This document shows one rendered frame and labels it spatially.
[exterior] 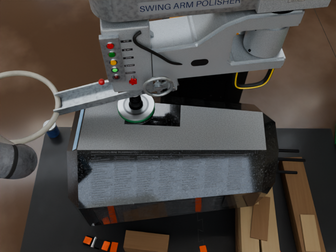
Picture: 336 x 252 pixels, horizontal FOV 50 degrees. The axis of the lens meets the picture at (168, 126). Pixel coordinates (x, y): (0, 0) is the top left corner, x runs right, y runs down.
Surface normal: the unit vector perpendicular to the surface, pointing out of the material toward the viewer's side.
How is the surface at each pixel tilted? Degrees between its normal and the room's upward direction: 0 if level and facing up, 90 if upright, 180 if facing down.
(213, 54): 90
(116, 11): 90
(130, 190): 45
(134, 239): 0
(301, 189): 0
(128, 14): 90
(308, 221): 0
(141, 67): 90
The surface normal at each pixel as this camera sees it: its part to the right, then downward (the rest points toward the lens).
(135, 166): 0.00, 0.24
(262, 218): 0.00, -0.51
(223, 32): 0.13, 0.85
